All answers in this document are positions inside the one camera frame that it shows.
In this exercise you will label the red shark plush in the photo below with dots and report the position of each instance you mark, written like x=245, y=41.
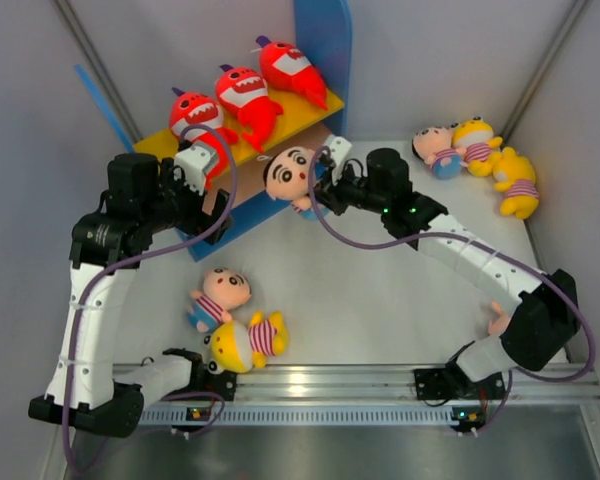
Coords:
x=191, y=108
x=287, y=68

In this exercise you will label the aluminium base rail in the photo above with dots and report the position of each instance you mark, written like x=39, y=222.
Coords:
x=395, y=383

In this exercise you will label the yellow frog plush front left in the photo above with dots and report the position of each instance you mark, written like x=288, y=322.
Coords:
x=238, y=348

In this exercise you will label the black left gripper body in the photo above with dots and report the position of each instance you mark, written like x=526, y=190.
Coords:
x=180, y=205

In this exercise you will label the red shark plush mouth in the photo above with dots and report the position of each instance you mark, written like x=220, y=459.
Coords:
x=244, y=93

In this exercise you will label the yellow frog plush face down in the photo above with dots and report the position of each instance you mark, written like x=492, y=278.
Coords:
x=515, y=178

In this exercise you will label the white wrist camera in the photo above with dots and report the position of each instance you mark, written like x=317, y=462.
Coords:
x=339, y=149
x=196, y=163

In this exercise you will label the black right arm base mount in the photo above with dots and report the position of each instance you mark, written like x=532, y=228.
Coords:
x=438, y=384

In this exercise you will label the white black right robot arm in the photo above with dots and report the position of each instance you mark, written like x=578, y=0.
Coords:
x=540, y=310

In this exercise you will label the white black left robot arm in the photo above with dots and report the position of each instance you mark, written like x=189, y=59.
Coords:
x=144, y=196

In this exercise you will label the boy doll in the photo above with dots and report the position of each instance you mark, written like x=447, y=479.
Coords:
x=222, y=291
x=433, y=146
x=499, y=325
x=285, y=178

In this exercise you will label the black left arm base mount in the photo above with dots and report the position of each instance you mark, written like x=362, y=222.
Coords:
x=215, y=382

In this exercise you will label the yellow frog plush back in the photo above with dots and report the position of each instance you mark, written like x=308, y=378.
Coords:
x=478, y=139

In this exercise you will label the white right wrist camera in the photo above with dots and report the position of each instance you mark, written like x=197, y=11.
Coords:
x=339, y=149

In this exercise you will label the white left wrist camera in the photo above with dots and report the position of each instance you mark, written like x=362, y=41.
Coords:
x=196, y=163

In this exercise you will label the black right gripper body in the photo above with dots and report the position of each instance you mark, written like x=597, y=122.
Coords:
x=349, y=191

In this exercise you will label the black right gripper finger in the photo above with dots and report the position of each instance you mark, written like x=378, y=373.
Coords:
x=324, y=163
x=317, y=192

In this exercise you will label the blue yellow toy shelf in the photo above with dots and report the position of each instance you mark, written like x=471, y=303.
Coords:
x=323, y=31

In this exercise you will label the yellow frog plush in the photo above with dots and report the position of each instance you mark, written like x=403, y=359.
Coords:
x=238, y=348
x=478, y=139

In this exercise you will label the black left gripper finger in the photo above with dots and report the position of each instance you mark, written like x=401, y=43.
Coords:
x=213, y=170
x=218, y=221

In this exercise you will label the white slotted cable duct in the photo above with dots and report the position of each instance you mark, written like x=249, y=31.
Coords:
x=233, y=415

